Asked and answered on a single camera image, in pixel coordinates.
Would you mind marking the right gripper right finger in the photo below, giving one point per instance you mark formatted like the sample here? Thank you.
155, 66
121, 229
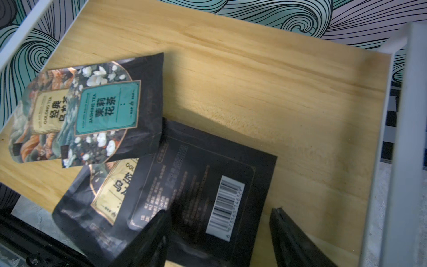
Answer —
292, 247

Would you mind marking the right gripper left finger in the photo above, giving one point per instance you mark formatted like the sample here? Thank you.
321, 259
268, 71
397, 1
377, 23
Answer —
149, 248

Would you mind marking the black tea bag barcode top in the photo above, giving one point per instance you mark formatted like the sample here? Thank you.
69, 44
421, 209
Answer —
215, 190

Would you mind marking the yellow oolong tea bag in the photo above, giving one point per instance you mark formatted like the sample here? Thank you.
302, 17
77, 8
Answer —
39, 117

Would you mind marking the oolong tea bag under barcode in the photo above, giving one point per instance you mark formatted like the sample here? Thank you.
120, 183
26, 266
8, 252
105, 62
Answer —
94, 213

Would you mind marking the green jasmine tea bag top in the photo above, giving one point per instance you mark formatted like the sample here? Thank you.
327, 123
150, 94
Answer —
114, 112

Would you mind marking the checkerboard calibration mat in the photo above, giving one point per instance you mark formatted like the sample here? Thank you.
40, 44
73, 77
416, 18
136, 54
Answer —
390, 125

